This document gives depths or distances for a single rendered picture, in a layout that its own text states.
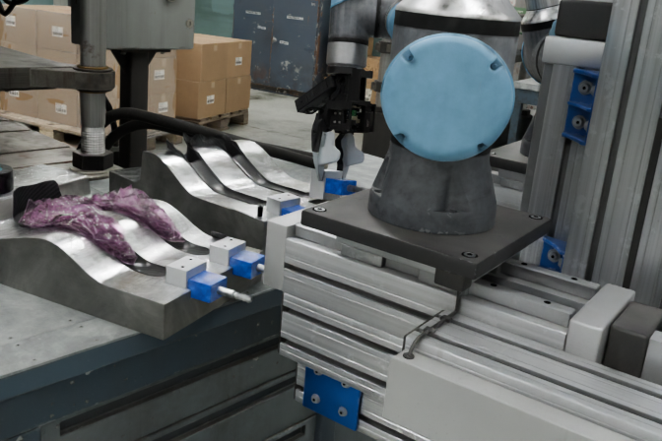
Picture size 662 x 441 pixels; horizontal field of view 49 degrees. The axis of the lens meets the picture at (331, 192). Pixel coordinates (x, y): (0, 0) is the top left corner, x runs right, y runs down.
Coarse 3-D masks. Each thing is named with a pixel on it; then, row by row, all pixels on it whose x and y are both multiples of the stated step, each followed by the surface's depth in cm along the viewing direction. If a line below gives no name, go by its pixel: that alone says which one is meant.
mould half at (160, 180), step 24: (240, 144) 160; (144, 168) 148; (168, 168) 142; (192, 168) 145; (216, 168) 148; (264, 168) 156; (168, 192) 143; (192, 192) 139; (240, 192) 142; (264, 192) 143; (192, 216) 139; (216, 216) 134; (240, 216) 129; (264, 216) 128; (264, 240) 126
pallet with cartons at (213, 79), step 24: (192, 48) 572; (216, 48) 588; (240, 48) 624; (192, 72) 577; (216, 72) 594; (240, 72) 632; (192, 96) 582; (216, 96) 602; (240, 96) 638; (192, 120) 589; (216, 120) 608; (240, 120) 652
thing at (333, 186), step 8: (312, 176) 137; (328, 176) 136; (336, 176) 138; (312, 184) 137; (320, 184) 136; (328, 184) 135; (336, 184) 134; (344, 184) 133; (352, 184) 135; (312, 192) 137; (320, 192) 136; (328, 192) 135; (336, 192) 134; (344, 192) 134; (352, 192) 135
